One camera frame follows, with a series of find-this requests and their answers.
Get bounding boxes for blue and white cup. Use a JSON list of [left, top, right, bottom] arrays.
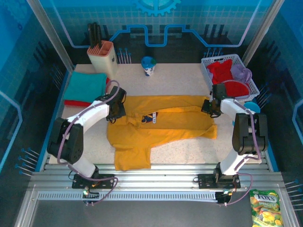
[[141, 55, 157, 77]]

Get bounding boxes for purple loose t-shirt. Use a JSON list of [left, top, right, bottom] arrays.
[[230, 63, 253, 84]]

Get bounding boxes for cream knife block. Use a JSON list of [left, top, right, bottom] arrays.
[[86, 40, 118, 79]]

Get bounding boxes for grey slotted cable duct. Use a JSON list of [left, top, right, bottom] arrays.
[[37, 191, 223, 202]]

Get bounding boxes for aluminium frame post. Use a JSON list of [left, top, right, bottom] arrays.
[[25, 0, 75, 72], [241, 0, 278, 67]]

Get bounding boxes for teal folded t-shirt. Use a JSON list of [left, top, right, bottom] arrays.
[[63, 71, 108, 104]]

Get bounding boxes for black-handled knife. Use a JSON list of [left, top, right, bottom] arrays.
[[88, 23, 96, 49], [94, 22, 103, 48]]

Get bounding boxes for white perforated plastic basket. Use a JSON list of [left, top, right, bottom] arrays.
[[200, 53, 261, 103]]

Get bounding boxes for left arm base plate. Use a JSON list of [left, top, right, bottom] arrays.
[[71, 173, 116, 190]]

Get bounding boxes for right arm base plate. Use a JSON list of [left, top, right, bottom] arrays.
[[197, 173, 241, 190]]

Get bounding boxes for green candy bag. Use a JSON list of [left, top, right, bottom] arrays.
[[249, 188, 283, 227]]

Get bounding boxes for red folded t-shirt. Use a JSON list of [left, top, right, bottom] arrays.
[[63, 77, 112, 108]]

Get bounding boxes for aluminium frame rail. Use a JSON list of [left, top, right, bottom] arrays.
[[14, 156, 299, 227]]

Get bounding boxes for yellow printed t-shirt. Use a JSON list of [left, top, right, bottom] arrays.
[[106, 95, 218, 171]]

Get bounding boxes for red loose t-shirt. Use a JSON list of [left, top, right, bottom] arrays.
[[206, 59, 251, 98]]

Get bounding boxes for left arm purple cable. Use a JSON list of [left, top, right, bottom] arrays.
[[56, 79, 122, 166]]

